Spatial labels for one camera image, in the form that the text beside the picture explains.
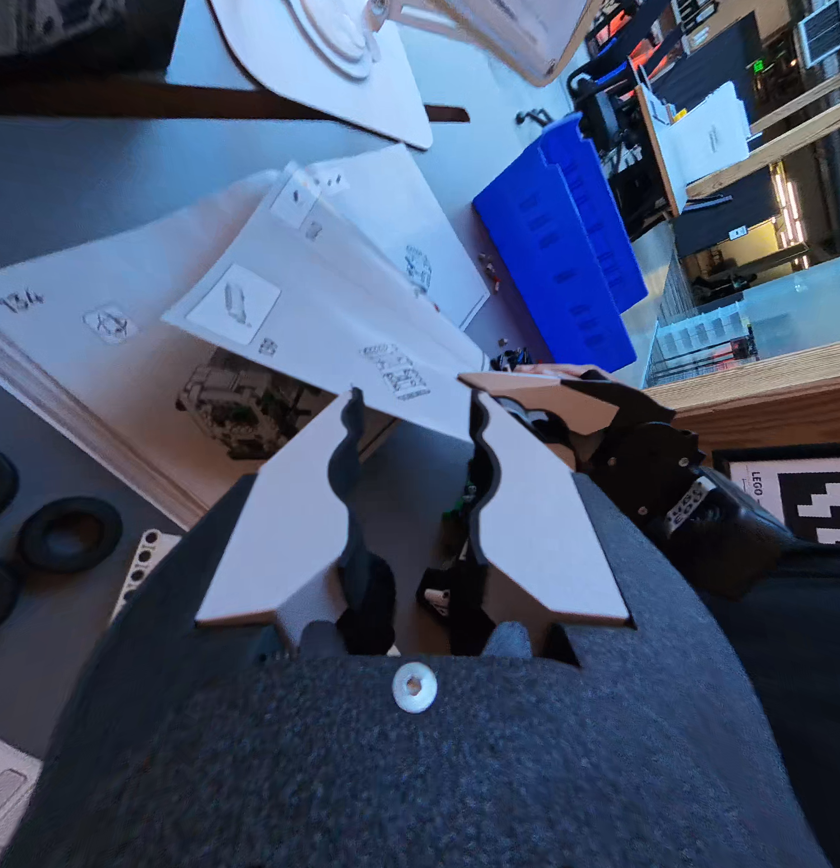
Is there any white lego technic beam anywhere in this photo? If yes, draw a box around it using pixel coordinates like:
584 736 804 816
110 529 183 622

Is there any white round disc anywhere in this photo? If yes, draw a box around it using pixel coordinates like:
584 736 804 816
287 0 381 82

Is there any dark patterned cloth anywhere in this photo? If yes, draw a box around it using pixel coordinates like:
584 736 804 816
0 0 185 77

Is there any white rounded board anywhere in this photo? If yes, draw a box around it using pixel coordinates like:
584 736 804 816
208 0 435 151

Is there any black office chair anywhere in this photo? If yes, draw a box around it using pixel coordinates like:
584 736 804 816
516 60 641 153

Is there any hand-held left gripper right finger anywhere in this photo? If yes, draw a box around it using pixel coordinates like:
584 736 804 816
418 390 632 655

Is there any glass railing panel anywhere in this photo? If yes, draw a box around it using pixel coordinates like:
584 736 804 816
647 251 840 387

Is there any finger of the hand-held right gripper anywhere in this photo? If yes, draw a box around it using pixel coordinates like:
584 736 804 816
458 369 622 437
496 397 578 470

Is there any pile of small lego parts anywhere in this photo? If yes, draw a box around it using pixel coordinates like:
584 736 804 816
490 338 536 373

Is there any wooden desk with white panel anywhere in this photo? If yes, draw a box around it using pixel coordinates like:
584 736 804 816
633 80 756 219

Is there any blue plastic tote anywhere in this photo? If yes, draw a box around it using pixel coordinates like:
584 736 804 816
472 112 649 374

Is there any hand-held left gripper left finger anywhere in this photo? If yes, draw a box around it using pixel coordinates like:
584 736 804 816
195 387 398 655

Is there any wooden railing beam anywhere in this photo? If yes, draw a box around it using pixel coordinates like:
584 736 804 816
642 347 840 463

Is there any lego instruction booklet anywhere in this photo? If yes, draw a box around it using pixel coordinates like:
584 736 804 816
0 142 493 531

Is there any black framed tag sign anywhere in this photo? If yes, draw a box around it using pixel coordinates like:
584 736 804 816
713 444 840 549

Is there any white flat device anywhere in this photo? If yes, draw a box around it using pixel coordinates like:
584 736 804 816
0 734 44 863

